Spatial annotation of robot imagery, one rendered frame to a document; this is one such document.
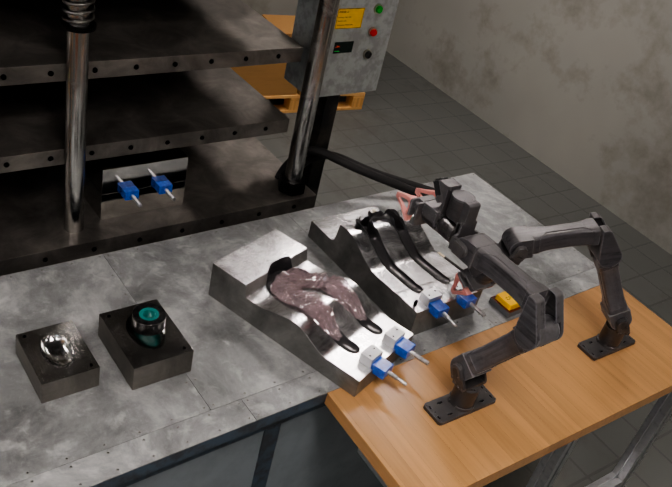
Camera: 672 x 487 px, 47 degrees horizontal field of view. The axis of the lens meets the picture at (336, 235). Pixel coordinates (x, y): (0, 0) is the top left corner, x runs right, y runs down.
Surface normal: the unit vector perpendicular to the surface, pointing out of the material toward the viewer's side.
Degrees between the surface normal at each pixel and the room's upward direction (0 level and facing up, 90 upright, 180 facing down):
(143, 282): 0
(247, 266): 0
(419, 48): 90
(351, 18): 90
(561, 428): 0
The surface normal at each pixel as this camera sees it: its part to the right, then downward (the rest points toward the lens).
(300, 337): -0.58, 0.36
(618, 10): -0.81, 0.18
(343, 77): 0.57, 0.56
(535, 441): 0.21, -0.81
